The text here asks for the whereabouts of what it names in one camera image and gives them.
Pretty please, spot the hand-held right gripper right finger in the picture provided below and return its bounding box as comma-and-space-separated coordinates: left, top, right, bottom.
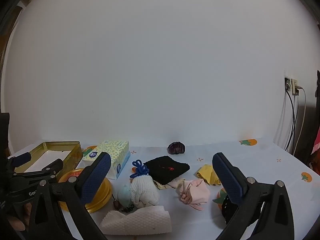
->
212, 152, 295, 240

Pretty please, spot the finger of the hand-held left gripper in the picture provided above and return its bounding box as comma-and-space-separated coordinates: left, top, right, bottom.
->
14, 158, 64, 181
6, 152, 32, 175

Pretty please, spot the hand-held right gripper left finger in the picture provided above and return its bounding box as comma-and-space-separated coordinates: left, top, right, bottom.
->
24, 151, 112, 240

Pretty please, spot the yellow cloth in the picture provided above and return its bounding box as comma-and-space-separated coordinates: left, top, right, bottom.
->
196, 164, 222, 186

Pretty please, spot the gold rectangular tin box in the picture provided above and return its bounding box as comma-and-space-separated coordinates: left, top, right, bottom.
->
14, 141, 83, 174

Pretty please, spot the pink cloth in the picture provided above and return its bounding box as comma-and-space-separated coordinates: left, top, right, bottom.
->
176, 179, 211, 211

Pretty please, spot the black fabric bundle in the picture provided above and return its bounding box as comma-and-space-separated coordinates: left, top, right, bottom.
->
221, 194, 265, 225

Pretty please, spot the white sock blue knit flower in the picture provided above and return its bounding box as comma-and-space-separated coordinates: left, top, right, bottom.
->
129, 159, 160, 208

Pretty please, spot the purple scrunchie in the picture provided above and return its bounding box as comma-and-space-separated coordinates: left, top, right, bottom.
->
167, 142, 186, 155

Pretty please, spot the black fuzzy towel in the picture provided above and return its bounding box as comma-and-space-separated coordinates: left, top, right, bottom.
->
143, 156, 190, 185

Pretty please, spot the person's left hand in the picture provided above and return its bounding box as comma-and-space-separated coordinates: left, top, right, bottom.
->
6, 202, 33, 232

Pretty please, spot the white paper sheet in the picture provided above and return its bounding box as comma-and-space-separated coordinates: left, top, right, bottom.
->
24, 150, 75, 173

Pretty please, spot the yellow round tin lid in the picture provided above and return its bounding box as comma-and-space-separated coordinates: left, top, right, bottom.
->
58, 168, 112, 213

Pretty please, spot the patterned tissue pack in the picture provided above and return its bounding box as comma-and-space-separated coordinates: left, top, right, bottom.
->
82, 140, 131, 180

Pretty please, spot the white tablecloth orange fruit print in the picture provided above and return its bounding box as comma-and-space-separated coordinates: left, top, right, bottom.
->
10, 137, 320, 240

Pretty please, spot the white paper towel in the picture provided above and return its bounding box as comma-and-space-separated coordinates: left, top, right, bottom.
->
100, 205, 172, 235

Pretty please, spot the dark furniture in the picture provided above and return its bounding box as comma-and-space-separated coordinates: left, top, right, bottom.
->
294, 70, 320, 175

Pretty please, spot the pink fabric item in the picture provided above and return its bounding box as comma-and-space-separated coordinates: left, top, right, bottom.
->
311, 127, 320, 153

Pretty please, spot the wooden door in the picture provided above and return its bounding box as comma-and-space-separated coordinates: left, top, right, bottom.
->
0, 0, 28, 85

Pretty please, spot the dark beaded keychain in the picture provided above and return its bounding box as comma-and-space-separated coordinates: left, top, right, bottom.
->
114, 197, 135, 212

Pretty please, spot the black cable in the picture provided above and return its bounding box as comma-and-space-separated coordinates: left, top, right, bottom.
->
285, 90, 297, 153

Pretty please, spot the white cable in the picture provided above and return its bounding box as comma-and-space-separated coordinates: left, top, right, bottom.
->
296, 86, 307, 155

